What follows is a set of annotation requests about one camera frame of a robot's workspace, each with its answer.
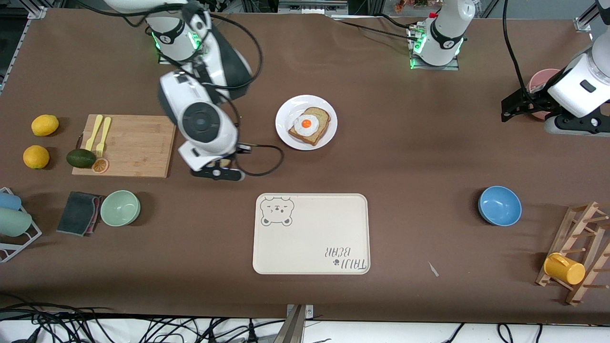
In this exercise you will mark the cream bear print tray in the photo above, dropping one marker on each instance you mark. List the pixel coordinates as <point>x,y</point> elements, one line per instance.
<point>310,238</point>

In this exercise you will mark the colourful toy pile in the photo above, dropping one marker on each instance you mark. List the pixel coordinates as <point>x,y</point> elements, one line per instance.
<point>410,5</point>

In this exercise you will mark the oval yellow lemon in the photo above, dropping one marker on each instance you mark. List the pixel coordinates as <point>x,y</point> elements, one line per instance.
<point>45,125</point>

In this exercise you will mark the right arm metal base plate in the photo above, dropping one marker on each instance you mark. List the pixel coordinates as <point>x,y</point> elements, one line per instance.
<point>206,45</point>

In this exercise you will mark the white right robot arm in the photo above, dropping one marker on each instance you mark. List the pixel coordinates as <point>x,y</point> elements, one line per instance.
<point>200,121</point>

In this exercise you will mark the yellow plastic fork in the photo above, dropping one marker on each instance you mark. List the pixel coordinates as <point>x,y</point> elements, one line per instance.
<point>104,136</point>

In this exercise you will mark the fried egg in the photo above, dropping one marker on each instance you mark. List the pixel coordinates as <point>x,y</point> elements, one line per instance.
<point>306,125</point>

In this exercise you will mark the orange fruit half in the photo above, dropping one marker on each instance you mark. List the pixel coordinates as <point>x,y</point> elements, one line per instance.
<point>100,166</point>

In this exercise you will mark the pale green cup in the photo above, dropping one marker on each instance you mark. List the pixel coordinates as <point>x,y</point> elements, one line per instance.
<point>14,222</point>

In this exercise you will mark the pink bowl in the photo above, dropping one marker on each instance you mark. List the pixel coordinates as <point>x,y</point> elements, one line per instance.
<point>543,76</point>

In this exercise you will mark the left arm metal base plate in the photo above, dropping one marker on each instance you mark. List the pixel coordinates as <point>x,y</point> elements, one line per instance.
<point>450,66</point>

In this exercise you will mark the grey metal box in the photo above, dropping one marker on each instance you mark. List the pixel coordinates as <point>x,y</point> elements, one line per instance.
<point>310,7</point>

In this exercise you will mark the wooden mug rack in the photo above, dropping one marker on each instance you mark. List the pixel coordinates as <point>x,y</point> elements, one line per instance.
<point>574,228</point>

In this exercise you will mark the wooden cutting board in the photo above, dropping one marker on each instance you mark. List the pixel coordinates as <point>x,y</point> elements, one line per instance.
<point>133,143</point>

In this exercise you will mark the dark grey cloth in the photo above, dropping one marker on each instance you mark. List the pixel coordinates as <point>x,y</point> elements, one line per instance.
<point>76,212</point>

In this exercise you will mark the metal mount bracket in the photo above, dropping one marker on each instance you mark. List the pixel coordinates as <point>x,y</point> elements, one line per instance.
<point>295,328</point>

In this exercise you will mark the aluminium frame bracket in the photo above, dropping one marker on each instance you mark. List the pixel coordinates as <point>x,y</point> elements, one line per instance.
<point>584,24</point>
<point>38,13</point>

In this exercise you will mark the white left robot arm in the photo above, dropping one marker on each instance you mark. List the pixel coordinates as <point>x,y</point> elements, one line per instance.
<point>445,28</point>

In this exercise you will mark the blue bowl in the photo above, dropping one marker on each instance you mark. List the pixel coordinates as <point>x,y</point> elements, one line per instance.
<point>499,206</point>

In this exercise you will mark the white round plate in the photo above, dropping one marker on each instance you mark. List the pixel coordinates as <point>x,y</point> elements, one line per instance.
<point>286,138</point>

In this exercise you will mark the yellow mug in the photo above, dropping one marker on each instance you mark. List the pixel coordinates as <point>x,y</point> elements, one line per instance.
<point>564,269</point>

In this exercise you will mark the round yellow citrus fruit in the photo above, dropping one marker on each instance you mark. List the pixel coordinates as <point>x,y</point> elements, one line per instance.
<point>36,157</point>

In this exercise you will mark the small white tape scrap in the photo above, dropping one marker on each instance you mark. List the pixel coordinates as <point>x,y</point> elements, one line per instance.
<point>433,269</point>

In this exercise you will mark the light blue cup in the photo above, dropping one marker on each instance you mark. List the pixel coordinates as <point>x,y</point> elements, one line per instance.
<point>9,201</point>

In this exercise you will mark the pale green bowl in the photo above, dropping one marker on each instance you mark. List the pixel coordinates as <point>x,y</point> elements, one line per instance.
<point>120,208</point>

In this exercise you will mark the green avocado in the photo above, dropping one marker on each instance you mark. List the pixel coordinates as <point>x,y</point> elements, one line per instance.
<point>81,158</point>

